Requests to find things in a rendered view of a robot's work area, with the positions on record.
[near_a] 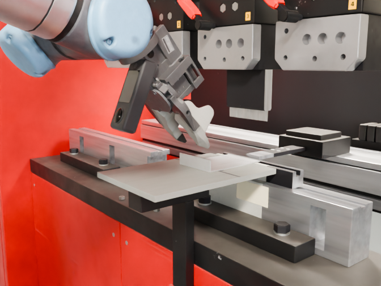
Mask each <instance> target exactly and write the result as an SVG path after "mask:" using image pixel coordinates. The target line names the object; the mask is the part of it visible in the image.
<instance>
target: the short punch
mask: <svg viewBox="0 0 381 286"><path fill-rule="evenodd" d="M272 75H273V70H231V69H227V104H226V106H228V107H229V108H230V116H231V117H239V118H244V119H252V120H260V121H268V111H270V110H271V109H272Z"/></svg>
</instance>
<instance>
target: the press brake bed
mask: <svg viewBox="0 0 381 286"><path fill-rule="evenodd" d="M31 183H32V199H33V215H34V224H35V240H36V256H37V273H38V282H39V286H168V285H169V284H172V285H173V251H171V250H170V249H168V248H166V247H164V246H162V245H161V244H159V243H157V242H155V241H153V240H152V239H150V238H148V237H146V236H145V235H143V234H141V233H139V232H137V231H136V230H134V229H132V228H130V227H128V226H127V225H125V224H123V223H121V222H119V221H118V220H116V219H114V218H113V217H111V216H109V215H107V214H105V213H104V212H102V211H100V210H98V209H96V208H95V207H93V206H91V205H89V204H87V203H86V202H84V201H83V200H81V199H79V198H77V197H75V196H74V195H72V194H70V193H68V192H66V191H65V190H63V189H61V188H59V187H57V186H55V185H54V184H52V183H51V182H49V181H47V180H45V179H43V178H42V177H40V176H38V175H36V174H34V173H33V172H31ZM194 286H233V285H232V284H230V283H228V282H226V281H224V280H223V279H221V278H220V277H217V276H215V275H214V274H212V273H211V272H209V271H207V270H205V269H203V268H202V267H200V266H198V265H196V264H194Z"/></svg>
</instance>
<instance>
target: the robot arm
mask: <svg viewBox="0 0 381 286"><path fill-rule="evenodd" d="M0 21H1V22H4V23H6V24H7V25H6V26H5V27H4V28H3V29H1V30H0V47H1V48H2V50H3V52H4V53H5V55H6V56H7V57H8V58H9V59H10V60H11V62H12V63H13V64H14V65H16V66H17V67H18V68H19V69H20V70H21V71H23V72H25V73H26V74H28V75H30V76H32V77H36V78H40V77H43V76H44V75H46V73H48V72H49V71H50V70H52V69H55V68H56V65H57V64H58V63H59V62H60V61H62V60H107V61H117V60H119V62H120V63H121V65H129V64H130V66H129V69H128V72H127V75H126V78H125V82H124V85H123V87H122V90H121V94H120V97H119V99H118V102H117V106H116V109H115V112H114V114H113V118H112V121H111V128H112V129H115V130H118V131H120V132H125V133H130V134H133V133H135V132H136V130H137V127H138V124H139V120H140V118H141V115H142V111H143V108H144V106H146V108H147V109H148V110H149V112H150V113H151V114H152V115H153V117H155V119H156V120H157V121H158V123H159V124H161V125H162V126H163V128H164V129H165V130H166V131H167V132H168V133H169V134H170V135H171V136H172V137H173V138H174V139H175V140H177V141H180V142H183V143H186V142H187V140H186V139H185V137H184V135H183V134H182V133H181V131H180V130H179V128H178V126H179V125H181V126H182V127H183V128H184V129H185V130H186V131H187V133H188V134H189V136H190V137H191V138H193V140H194V141H195V143H196V145H198V146H201V147H203V148H207V149H208V148H209V147H210V144H209V141H208V138H207V136H206V134H205V133H206V130H207V128H208V126H209V124H210V122H211V120H212V118H213V116H214V110H213V109H212V108H211V107H210V106H208V105H207V106H203V107H200V108H197V107H196V106H195V105H194V104H193V103H192V102H191V101H188V100H187V101H183V99H184V98H185V97H186V96H188V95H189V94H190V93H191V92H192V91H193V90H194V88H195V89H196V88H198V86H199V85H200V84H201V83H202V82H203V80H204V78H203V76H202V75H201V73H200V72H199V70H198V69H197V66H196V65H195V64H194V62H193V60H192V59H191V57H190V55H189V54H188V55H183V54H182V53H181V52H180V50H179V48H178V47H177V45H176V44H175V42H174V40H173V39H172V37H171V35H170V34H169V33H168V31H167V29H166V28H165V26H164V24H161V25H159V26H158V27H157V26H154V25H153V15H152V12H151V8H150V6H149V4H148V2H147V0H0ZM191 64H192V66H193V67H194V69H195V71H196V72H197V74H198V75H199V76H198V77H197V76H196V74H195V73H194V71H193V69H192V68H191V66H190V65H191Z"/></svg>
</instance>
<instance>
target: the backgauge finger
mask: <svg viewBox="0 0 381 286"><path fill-rule="evenodd" d="M350 140H351V137H349V136H342V135H341V132H339V131H331V130H326V129H318V128H310V127H304V128H297V129H289V130H286V134H281V135H279V144H278V148H275V149H269V150H263V151H259V152H253V153H247V157H250V158H254V159H259V160H261V159H267V158H272V157H278V156H281V155H287V154H292V153H293V154H299V155H305V156H308V157H314V158H319V159H323V158H328V157H333V156H336V155H341V154H346V153H350Z"/></svg>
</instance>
